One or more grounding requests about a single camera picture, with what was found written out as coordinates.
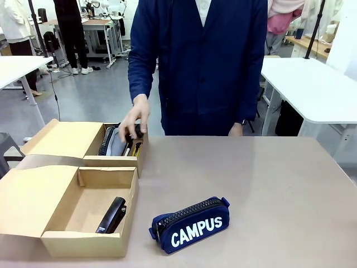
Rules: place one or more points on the person's right hand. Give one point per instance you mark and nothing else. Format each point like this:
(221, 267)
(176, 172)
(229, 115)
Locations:
(138, 114)

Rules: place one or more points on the person's left hand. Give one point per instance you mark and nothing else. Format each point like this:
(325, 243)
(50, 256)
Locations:
(236, 129)

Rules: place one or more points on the yellow utility knife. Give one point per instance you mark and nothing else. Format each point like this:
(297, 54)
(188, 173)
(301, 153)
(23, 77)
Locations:
(137, 149)

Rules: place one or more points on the grey and black pencil case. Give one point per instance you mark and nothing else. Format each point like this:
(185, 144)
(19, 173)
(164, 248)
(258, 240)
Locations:
(114, 146)

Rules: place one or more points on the small brown cardboard box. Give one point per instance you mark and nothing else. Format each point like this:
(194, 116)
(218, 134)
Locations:
(64, 136)

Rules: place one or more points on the black stapler with white label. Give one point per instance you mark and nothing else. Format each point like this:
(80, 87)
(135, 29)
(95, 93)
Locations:
(110, 216)

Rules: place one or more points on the navy Campus pencil case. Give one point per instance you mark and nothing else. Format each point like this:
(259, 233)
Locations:
(192, 226)

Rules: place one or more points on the large brown cardboard box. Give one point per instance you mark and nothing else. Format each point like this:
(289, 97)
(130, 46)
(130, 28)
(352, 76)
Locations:
(33, 195)

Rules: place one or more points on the person's right forearm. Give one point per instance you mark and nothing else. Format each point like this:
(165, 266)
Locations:
(140, 72)

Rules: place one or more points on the person's left forearm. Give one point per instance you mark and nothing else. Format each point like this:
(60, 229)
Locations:
(251, 97)

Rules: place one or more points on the person in blue coat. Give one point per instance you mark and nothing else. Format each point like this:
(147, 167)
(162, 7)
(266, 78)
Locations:
(203, 64)

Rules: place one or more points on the white table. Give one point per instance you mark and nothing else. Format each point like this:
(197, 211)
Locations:
(16, 69)
(306, 83)

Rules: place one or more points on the grey metal workbench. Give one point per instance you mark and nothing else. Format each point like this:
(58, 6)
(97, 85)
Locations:
(100, 30)

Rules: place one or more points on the bystander in black clothes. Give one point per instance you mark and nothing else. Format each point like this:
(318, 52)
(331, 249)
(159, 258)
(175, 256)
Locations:
(69, 28)

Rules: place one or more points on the wooden desk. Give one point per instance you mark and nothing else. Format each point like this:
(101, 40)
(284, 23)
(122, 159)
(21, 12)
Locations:
(309, 44)

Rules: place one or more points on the black office chair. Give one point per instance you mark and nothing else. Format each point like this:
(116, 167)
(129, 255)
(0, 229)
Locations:
(50, 42)

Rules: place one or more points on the dark blue mug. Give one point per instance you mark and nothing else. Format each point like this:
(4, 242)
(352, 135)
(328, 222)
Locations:
(299, 33)

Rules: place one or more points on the pink cloth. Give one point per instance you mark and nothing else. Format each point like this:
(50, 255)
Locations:
(281, 16)

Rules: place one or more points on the black tripod pole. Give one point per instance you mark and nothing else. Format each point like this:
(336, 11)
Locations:
(37, 28)
(315, 28)

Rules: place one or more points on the grey metal stool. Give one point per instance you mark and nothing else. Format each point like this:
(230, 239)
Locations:
(5, 139)

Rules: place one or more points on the bystander in white coat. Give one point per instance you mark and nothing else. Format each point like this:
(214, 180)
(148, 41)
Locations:
(14, 22)

